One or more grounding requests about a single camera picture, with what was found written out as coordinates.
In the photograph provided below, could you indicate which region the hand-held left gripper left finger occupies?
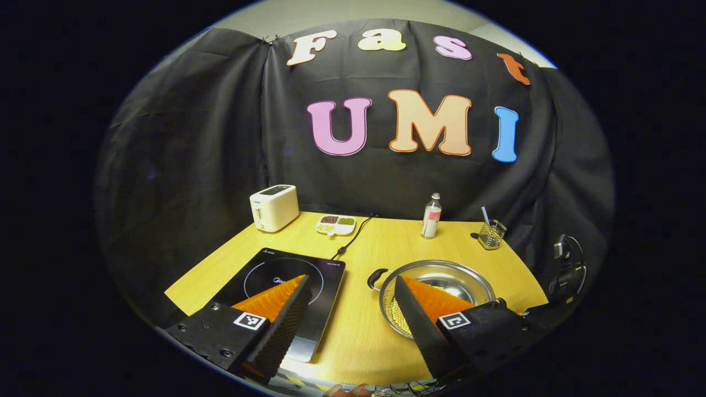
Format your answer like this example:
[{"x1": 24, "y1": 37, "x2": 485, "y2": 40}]
[{"x1": 164, "y1": 275, "x2": 313, "y2": 385}]

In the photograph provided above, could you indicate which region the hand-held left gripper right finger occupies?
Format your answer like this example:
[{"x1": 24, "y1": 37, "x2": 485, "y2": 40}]
[{"x1": 394, "y1": 275, "x2": 547, "y2": 382}]

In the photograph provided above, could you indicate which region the black induction cooktop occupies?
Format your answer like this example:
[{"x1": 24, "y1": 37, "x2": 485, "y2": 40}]
[{"x1": 212, "y1": 248, "x2": 346, "y2": 363}]

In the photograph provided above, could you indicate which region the stainless steel pot black handle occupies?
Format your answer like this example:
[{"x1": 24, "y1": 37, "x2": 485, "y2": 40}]
[{"x1": 367, "y1": 260, "x2": 496, "y2": 338}]

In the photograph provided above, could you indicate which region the pile of yellow soybeans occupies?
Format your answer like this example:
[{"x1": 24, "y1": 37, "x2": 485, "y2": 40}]
[{"x1": 390, "y1": 284, "x2": 447, "y2": 338}]

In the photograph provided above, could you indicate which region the clear bottle pink label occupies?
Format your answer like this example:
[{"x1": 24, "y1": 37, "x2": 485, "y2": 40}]
[{"x1": 421, "y1": 192, "x2": 442, "y2": 239}]

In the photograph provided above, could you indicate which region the white divided dish with beans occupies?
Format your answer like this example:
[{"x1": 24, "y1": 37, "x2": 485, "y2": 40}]
[{"x1": 315, "y1": 214, "x2": 357, "y2": 237}]

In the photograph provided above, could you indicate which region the white toaster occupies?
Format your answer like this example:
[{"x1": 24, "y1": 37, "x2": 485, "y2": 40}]
[{"x1": 249, "y1": 184, "x2": 300, "y2": 233}]

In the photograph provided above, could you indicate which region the bundle of thin cables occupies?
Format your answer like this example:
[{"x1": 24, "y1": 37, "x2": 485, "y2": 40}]
[{"x1": 375, "y1": 382, "x2": 442, "y2": 396}]

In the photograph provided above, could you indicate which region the wire mesh holder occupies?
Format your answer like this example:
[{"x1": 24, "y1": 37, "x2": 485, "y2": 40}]
[{"x1": 478, "y1": 219, "x2": 507, "y2": 250}]

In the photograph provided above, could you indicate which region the black power cable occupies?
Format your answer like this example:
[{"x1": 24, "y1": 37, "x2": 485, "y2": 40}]
[{"x1": 330, "y1": 213, "x2": 380, "y2": 261}]

